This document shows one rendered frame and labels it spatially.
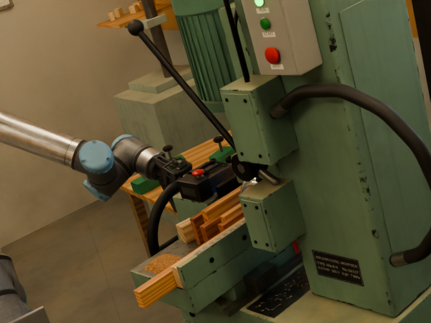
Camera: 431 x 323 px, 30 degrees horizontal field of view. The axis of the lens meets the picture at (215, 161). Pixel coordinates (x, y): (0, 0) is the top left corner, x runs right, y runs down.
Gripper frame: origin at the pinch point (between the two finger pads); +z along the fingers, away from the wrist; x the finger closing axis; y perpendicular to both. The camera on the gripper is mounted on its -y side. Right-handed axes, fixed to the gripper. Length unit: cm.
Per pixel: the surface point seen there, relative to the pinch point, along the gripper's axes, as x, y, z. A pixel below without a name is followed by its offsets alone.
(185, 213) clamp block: -19.5, 14.9, 13.9
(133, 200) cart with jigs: 43, -74, -93
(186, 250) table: -30.8, 17.6, 26.4
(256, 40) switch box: -28, 76, 46
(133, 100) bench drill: 90, -67, -149
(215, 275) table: -35, 22, 40
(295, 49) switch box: -28, 77, 54
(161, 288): -46, 23, 36
